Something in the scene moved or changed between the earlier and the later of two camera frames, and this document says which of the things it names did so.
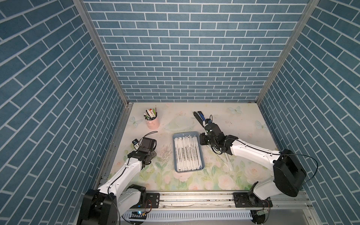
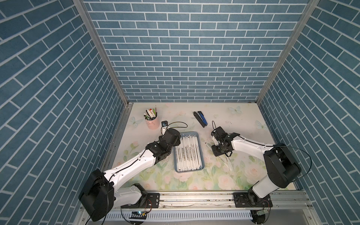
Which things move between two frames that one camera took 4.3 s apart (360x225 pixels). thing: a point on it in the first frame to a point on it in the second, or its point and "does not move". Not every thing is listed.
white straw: x=178 y=148 does not move
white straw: x=182 y=142 does not move
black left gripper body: x=151 y=153 to x=176 y=142
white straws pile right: x=224 y=158 does not move
